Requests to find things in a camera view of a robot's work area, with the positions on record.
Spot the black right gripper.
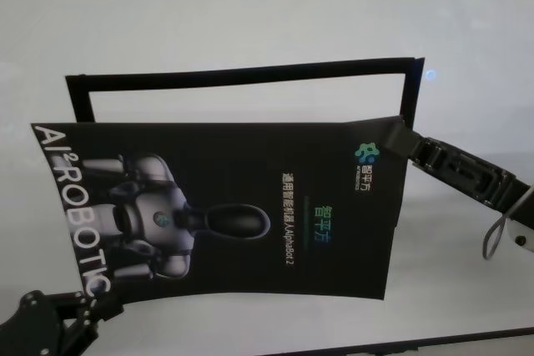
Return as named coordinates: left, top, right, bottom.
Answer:
left=381, top=120, right=534, bottom=212

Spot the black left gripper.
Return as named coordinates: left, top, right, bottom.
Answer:
left=0, top=288, right=127, bottom=356

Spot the black robot print poster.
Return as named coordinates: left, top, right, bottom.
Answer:
left=29, top=115, right=409, bottom=301

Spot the grey looped wrist cable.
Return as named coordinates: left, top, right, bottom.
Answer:
left=481, top=208, right=513, bottom=263

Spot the black tape frame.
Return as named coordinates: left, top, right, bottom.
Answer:
left=63, top=55, right=427, bottom=131

